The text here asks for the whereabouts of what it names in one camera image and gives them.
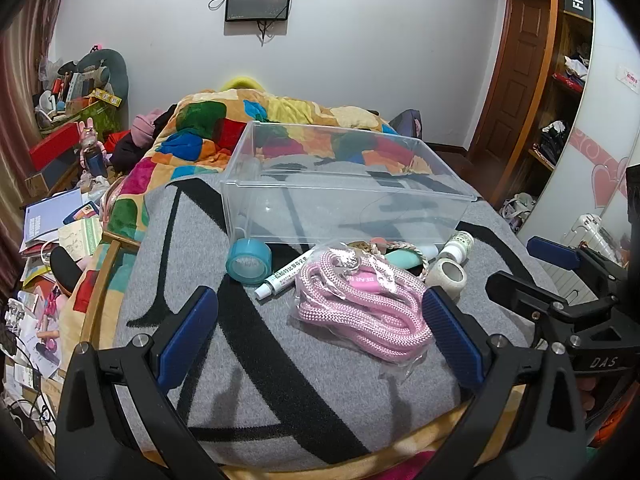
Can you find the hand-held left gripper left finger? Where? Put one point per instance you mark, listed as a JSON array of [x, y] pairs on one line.
[[187, 336]]

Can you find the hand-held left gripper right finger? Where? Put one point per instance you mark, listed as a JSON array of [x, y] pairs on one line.
[[452, 336]]

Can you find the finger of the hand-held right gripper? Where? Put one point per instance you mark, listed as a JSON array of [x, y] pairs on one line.
[[552, 253], [520, 291]]

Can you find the clear plastic storage box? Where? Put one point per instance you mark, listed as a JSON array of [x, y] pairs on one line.
[[350, 200]]

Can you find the cream white tape roll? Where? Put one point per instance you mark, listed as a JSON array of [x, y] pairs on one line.
[[438, 288]]

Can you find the white handbag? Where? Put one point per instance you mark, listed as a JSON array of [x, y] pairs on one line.
[[520, 210]]

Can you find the grey blanket with black letter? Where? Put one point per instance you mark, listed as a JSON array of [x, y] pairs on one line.
[[250, 360]]

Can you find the mint green oval case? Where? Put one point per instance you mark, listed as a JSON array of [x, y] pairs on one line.
[[406, 263]]

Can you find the teal tape roll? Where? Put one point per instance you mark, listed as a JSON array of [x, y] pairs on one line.
[[260, 256]]

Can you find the white ointment tube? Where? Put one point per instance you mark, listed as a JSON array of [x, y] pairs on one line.
[[281, 277]]

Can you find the white wardrobe door with hearts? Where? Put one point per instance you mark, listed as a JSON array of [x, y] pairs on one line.
[[600, 135]]

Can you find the wooden wardrobe shelf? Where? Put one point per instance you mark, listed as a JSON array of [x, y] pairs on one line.
[[565, 110]]

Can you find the pile of papers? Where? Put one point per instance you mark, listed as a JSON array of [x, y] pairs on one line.
[[50, 220]]

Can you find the brown wooden door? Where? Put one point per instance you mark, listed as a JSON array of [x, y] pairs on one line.
[[520, 70]]

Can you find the dark clothes pile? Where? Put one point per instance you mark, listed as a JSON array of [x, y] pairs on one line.
[[127, 152]]

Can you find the purple bag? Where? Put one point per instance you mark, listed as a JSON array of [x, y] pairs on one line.
[[406, 122]]

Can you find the pink rabbit doll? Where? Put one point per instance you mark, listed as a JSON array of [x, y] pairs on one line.
[[92, 147]]

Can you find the colourful patchwork blanket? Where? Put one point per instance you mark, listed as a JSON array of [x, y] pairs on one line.
[[200, 125]]

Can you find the pink knitted hat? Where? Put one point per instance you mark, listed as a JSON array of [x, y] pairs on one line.
[[145, 127]]

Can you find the red box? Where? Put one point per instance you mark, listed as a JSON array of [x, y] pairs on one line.
[[52, 147]]

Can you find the green cardboard box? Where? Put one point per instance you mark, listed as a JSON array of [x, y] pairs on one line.
[[97, 112]]

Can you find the yellow plush pillow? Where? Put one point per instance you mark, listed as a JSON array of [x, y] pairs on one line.
[[245, 83]]

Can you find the grey neck pillow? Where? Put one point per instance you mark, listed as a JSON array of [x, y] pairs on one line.
[[112, 67]]

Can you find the brown curtain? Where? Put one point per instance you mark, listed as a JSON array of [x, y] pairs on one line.
[[25, 85]]

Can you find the wooden bed frame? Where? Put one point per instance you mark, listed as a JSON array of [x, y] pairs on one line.
[[107, 280]]

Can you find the small black wall screen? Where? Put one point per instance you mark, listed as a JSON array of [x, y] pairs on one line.
[[257, 1]]

